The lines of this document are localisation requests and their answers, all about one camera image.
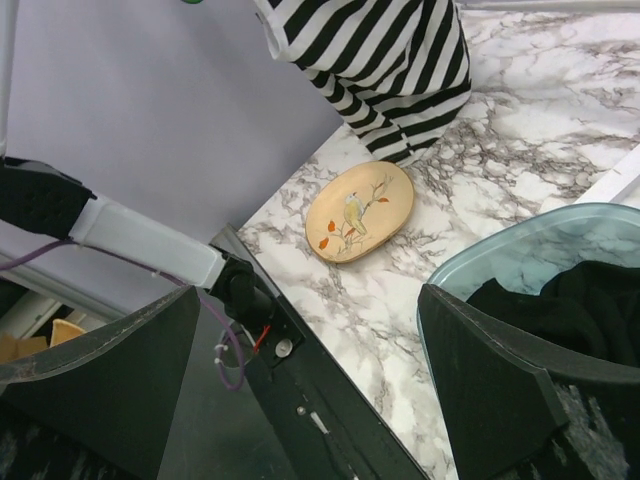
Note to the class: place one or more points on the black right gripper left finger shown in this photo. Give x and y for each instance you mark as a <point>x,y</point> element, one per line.
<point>113,389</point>

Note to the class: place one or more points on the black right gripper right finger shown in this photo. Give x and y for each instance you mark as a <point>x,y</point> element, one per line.
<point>519,407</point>

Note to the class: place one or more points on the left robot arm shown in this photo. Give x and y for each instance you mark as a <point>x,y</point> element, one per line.
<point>39,199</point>

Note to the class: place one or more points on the striped black white tank top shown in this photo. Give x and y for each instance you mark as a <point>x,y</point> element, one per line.
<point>397,72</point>

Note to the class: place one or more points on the blue transparent container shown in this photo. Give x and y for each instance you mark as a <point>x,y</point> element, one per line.
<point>526,256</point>

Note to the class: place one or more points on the black base bar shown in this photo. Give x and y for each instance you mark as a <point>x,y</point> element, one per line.
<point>297,415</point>

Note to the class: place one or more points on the beige bird painted plate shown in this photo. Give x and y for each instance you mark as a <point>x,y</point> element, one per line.
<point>358,211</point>

